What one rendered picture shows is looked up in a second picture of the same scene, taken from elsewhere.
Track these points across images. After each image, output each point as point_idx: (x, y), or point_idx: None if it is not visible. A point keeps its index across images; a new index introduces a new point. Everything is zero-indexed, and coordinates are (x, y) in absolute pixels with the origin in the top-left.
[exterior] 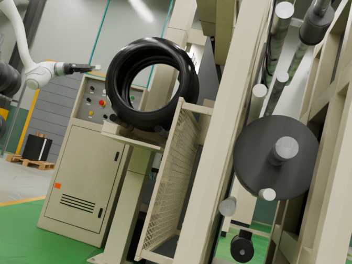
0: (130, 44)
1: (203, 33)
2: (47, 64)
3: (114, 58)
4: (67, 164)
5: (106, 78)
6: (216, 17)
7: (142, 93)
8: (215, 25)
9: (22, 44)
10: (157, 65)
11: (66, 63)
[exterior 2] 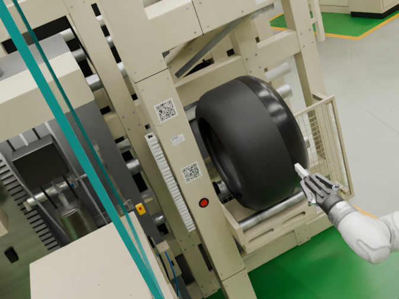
0: (286, 104)
1: (162, 52)
2: (373, 218)
3: (300, 133)
4: None
5: (307, 163)
6: (240, 24)
7: (139, 223)
8: (227, 34)
9: None
10: (192, 133)
11: (340, 199)
